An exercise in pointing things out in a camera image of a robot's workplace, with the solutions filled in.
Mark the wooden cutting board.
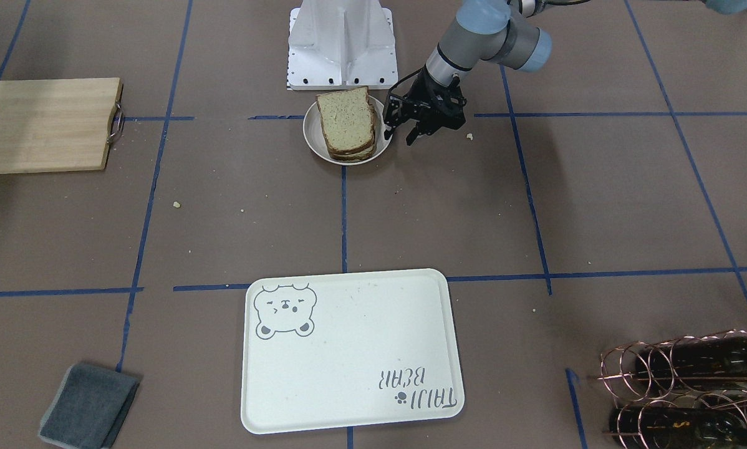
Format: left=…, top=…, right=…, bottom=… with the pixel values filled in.
left=0, top=77, right=123, bottom=175

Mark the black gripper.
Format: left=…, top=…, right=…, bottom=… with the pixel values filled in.
left=383, top=67, right=467, bottom=146

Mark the dark green wine bottle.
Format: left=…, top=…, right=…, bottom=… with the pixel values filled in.
left=635, top=336, right=747, bottom=392

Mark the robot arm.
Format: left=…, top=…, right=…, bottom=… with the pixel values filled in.
left=383, top=1, right=581, bottom=145

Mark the grey folded cloth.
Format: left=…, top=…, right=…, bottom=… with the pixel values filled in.
left=38, top=363, right=140, bottom=448

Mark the cream bear tray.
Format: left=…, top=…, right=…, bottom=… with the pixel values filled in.
left=240, top=268, right=465, bottom=435

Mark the bread slice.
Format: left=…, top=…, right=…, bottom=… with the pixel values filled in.
left=327, top=140, right=377, bottom=162
left=316, top=86, right=376, bottom=151

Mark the copper wire bottle rack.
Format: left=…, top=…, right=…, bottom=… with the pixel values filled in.
left=595, top=329, right=747, bottom=448

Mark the white round plate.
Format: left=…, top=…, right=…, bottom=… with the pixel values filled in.
left=302, top=95, right=392, bottom=166

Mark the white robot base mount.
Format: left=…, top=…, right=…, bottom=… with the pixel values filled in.
left=286, top=1, right=399, bottom=90

